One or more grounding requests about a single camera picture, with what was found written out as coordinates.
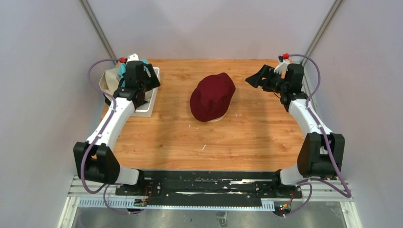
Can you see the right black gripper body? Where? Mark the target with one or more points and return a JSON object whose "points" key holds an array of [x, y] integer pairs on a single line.
{"points": [[283, 87]]}

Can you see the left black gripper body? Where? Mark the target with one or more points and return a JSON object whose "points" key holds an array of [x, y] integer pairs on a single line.
{"points": [[142, 86]]}

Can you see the maroon bucket hat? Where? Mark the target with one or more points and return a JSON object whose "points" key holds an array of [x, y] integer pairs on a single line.
{"points": [[211, 98]]}

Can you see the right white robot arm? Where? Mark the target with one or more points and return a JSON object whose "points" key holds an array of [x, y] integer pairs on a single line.
{"points": [[322, 150]]}

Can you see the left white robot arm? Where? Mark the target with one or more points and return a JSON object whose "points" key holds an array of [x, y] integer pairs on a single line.
{"points": [[95, 159]]}

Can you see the beige bucket hat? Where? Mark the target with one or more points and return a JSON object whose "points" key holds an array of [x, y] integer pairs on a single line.
{"points": [[109, 83]]}

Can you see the white perforated plastic basket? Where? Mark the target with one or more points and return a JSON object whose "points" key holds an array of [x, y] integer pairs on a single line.
{"points": [[136, 96]]}

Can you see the wooden hat stand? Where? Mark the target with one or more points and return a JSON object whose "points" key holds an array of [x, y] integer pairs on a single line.
{"points": [[216, 119]]}

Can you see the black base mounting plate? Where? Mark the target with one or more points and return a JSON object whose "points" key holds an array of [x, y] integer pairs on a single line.
{"points": [[209, 188]]}

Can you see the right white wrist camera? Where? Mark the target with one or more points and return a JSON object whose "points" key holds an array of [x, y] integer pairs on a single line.
{"points": [[283, 62]]}

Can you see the white slotted cable duct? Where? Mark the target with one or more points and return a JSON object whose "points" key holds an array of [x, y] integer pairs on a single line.
{"points": [[90, 202]]}

